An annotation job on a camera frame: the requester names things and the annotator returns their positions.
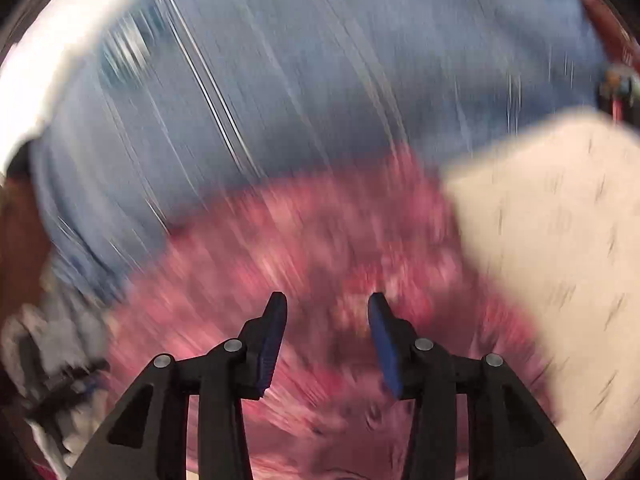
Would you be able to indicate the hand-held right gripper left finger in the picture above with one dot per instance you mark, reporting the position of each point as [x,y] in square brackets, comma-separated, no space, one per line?
[270,345]

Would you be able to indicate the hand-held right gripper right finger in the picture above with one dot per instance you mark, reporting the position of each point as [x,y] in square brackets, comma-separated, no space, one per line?
[387,347]

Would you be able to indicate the maroon floral shirt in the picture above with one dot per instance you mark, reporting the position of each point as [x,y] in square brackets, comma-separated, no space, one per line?
[325,260]

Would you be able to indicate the grey star-print blanket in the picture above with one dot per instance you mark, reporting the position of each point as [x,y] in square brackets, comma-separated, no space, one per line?
[45,330]

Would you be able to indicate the brown cloth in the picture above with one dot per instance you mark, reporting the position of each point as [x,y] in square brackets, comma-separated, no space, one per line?
[25,240]

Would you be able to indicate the cream leaf-print bed sheet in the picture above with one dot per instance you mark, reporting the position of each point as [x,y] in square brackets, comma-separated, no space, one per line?
[550,260]

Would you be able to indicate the blue plaid pillow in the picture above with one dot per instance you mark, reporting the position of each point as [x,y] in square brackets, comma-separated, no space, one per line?
[325,60]

